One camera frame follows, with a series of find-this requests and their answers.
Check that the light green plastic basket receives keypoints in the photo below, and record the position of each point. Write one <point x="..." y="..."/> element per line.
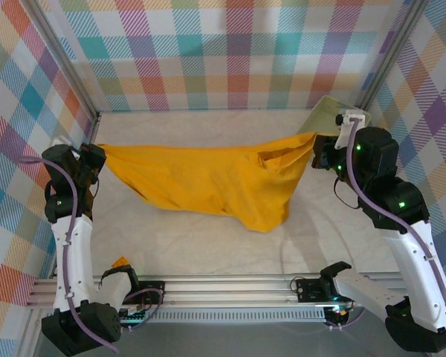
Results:
<point x="325" y="119"/>

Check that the controller circuit board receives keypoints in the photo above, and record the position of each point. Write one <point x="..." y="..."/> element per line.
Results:
<point x="135" y="316"/>
<point x="338" y="312"/>

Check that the yellow t-shirt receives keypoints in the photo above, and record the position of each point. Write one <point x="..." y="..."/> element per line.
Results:
<point x="208" y="178"/>

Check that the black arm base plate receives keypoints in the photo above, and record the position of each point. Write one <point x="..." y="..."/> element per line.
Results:
<point x="308" y="290"/>
<point x="152" y="292"/>

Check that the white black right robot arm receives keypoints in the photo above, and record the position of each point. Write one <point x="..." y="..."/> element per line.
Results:
<point x="412" y="260"/>

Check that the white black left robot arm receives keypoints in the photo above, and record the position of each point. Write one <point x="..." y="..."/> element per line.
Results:
<point x="72" y="260"/>

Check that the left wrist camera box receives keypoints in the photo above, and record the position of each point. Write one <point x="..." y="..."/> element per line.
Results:
<point x="59" y="141"/>

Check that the aluminium table side rail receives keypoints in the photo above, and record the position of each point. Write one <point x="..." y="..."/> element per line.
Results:
<point x="93" y="128"/>

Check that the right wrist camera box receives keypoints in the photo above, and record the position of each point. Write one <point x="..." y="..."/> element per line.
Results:
<point x="342" y="138"/>

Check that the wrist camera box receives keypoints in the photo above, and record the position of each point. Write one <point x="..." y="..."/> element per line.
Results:
<point x="59" y="141"/>
<point x="342" y="138"/>

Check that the aluminium frame post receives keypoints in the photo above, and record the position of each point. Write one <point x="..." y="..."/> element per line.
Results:
<point x="389" y="56"/>
<point x="64" y="56"/>

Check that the grey metal panel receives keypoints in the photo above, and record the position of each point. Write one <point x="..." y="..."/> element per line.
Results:
<point x="226" y="340"/>

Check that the aluminium mounting rail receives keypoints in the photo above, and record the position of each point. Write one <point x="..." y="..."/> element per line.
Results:
<point x="226" y="290"/>

